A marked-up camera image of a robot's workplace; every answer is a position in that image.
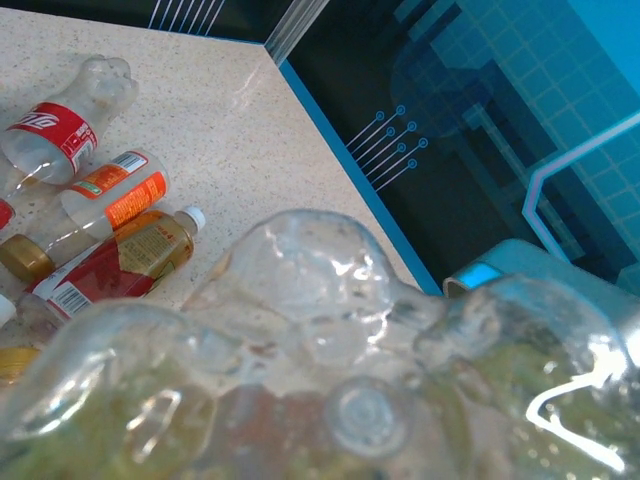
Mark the green white label bottle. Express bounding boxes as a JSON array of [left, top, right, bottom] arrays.
[[0, 208, 640, 480]]

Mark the red gold label tea bottle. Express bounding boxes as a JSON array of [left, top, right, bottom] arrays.
[[17, 204, 207, 346]]

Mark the orange label bottle gold cap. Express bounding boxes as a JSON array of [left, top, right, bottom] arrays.
[[0, 149, 171, 281]]

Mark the cola bottle red label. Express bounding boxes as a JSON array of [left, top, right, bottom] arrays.
[[0, 53, 140, 236]]

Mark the aluminium frame post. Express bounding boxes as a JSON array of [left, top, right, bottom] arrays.
[[263, 0, 332, 65]]

